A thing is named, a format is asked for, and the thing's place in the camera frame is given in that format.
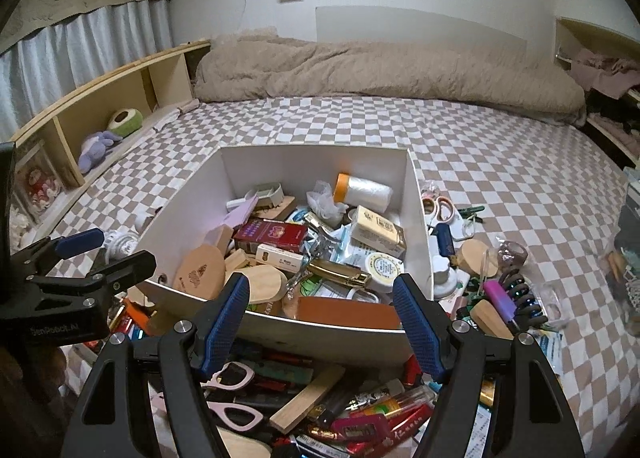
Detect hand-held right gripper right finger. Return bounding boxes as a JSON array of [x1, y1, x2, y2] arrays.
[[391, 273, 586, 458]]

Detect red doll in clear case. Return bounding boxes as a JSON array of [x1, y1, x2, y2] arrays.
[[15, 143, 66, 223]]

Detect gold metal clip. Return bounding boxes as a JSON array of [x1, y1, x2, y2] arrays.
[[306, 260, 371, 289]]

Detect round white tin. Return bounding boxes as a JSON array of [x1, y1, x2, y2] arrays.
[[361, 253, 405, 293]]

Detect open closet shelf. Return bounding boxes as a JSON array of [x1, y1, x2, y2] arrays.
[[554, 16, 640, 163]]

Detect white cardboard box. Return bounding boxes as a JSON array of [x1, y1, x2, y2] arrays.
[[127, 144, 435, 369]]

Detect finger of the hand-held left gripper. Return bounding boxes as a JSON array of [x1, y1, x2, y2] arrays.
[[30, 250, 157, 301], [12, 229, 106, 283]]

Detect crumpled white plastic bag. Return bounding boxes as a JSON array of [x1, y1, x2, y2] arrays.
[[306, 180, 348, 226]]

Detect black claw hair clip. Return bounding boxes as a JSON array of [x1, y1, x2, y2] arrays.
[[500, 274, 546, 329]]

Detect blue flat box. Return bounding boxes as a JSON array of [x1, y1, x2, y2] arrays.
[[431, 223, 457, 259]]

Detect round wooden lid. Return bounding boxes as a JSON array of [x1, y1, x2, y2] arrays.
[[460, 240, 501, 279]]

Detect pale grey curtain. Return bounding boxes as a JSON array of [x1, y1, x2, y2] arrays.
[[0, 0, 173, 131]]

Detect purple lighter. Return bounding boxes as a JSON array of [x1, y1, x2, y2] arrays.
[[482, 280, 513, 326]]

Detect white plastic holder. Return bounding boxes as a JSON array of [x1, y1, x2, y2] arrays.
[[245, 181, 285, 206]]

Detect pile of lighters and pens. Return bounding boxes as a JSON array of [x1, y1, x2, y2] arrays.
[[107, 298, 501, 458]]

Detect oval wooden paddle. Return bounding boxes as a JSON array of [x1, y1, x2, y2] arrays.
[[247, 265, 289, 303]]

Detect wooden block strip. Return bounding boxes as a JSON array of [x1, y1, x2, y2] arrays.
[[269, 364, 347, 434]]

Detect purple plush toy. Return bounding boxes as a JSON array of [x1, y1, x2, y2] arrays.
[[77, 131, 123, 173]]

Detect beige fluffy duvet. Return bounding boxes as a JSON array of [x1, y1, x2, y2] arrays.
[[192, 26, 587, 127]]

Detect pink scissors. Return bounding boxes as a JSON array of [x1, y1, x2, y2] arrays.
[[150, 362, 266, 434]]

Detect white lacy round object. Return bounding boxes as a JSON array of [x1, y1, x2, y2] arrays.
[[102, 230, 138, 261]]

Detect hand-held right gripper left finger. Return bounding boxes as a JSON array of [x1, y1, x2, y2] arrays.
[[62, 272, 251, 458]]

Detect masking film roll orange tape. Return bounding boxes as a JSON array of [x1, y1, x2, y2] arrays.
[[334, 173, 393, 213]]

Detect green avocado plush toy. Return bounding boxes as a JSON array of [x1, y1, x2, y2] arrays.
[[107, 109, 145, 136]]

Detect white doll in clear case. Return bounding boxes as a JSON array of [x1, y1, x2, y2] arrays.
[[9, 208, 32, 249]]

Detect wooden headboard shelf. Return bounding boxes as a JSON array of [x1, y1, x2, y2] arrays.
[[10, 40, 211, 239]]

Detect brown tape roll in bag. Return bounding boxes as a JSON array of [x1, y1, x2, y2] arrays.
[[497, 238, 530, 271]]

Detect red printed box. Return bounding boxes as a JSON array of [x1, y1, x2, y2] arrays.
[[233, 219, 308, 253]]

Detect yellow tissue pack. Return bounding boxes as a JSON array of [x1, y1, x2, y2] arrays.
[[350, 205, 407, 259]]

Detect pink beige flat box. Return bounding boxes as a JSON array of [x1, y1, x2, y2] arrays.
[[205, 224, 235, 251]]

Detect brown leather case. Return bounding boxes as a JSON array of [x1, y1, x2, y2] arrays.
[[295, 297, 403, 331]]

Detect orange handled scissors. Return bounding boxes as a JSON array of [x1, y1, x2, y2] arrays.
[[422, 193, 457, 223]]

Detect pink clothes pile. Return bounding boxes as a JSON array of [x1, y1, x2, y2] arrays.
[[570, 48, 640, 93]]

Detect person's left forearm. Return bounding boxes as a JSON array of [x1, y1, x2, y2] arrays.
[[0, 338, 68, 458]]

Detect pink card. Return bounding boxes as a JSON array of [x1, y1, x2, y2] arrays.
[[226, 198, 261, 229]]

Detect clear storage box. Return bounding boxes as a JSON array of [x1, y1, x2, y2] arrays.
[[607, 168, 640, 339]]

